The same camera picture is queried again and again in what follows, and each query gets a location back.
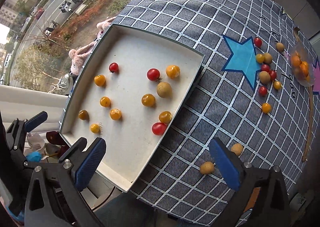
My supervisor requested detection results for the pink fluffy slipper near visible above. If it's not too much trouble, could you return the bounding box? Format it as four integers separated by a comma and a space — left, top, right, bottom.
68, 41, 95, 76

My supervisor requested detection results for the brown longan near edge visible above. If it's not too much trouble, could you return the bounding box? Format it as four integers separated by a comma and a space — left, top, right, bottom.
231, 143, 244, 157

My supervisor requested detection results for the grey checked star tablecloth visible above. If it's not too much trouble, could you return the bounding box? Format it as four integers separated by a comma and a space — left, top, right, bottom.
116, 0, 319, 225

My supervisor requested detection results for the white shallow box tray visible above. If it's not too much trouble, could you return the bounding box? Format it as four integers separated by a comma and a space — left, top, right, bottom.
60, 24, 204, 192

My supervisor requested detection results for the yellow cherry tomato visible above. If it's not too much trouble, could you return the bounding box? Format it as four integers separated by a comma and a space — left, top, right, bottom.
165, 65, 181, 79

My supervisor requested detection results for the orange fruit in bowl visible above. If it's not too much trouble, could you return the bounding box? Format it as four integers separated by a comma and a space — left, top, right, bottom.
291, 54, 302, 67

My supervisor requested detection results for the large brown longan centre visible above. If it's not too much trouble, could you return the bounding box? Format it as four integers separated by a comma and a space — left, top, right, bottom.
259, 71, 271, 85

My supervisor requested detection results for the red cherry tomato isolated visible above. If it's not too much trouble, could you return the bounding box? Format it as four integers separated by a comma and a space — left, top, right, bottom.
253, 37, 263, 48

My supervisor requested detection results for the pink fluffy slipper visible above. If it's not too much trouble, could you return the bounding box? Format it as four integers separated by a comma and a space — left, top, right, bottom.
97, 16, 116, 40
68, 41, 95, 76

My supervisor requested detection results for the yellow tomato bottom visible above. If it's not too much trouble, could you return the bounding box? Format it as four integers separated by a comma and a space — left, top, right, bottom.
141, 94, 156, 107

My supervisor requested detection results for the white sofa cushion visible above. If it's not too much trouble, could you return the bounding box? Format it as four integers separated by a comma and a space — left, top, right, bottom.
0, 85, 67, 132

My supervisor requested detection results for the dark yellow tomato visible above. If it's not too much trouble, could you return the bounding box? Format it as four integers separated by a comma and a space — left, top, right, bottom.
78, 110, 89, 120

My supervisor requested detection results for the brown longan isolated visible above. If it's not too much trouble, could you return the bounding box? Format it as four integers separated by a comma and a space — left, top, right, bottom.
276, 42, 285, 52

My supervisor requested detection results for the pink fluffy slipper far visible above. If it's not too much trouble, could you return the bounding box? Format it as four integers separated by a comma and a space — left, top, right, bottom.
97, 16, 116, 40

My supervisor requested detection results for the red tomato bottom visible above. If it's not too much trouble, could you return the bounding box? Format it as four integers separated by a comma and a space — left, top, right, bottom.
108, 63, 119, 73

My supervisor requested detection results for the grey sneaker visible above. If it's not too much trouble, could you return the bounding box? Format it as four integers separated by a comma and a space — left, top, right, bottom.
48, 73, 74, 96

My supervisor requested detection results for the glass bowl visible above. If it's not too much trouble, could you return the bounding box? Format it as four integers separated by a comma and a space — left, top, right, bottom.
290, 42, 315, 87

